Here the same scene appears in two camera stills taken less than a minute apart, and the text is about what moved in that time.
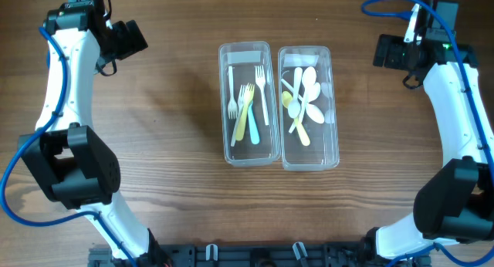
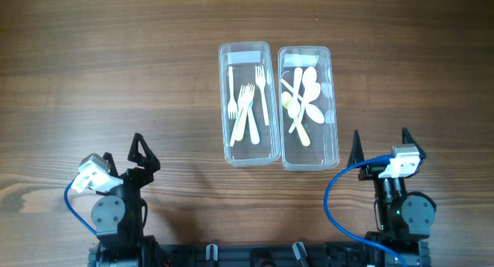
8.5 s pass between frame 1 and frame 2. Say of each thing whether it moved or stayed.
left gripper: moved
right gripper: moved
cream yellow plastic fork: stayed
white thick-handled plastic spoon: stayed
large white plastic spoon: stayed
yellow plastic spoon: stayed
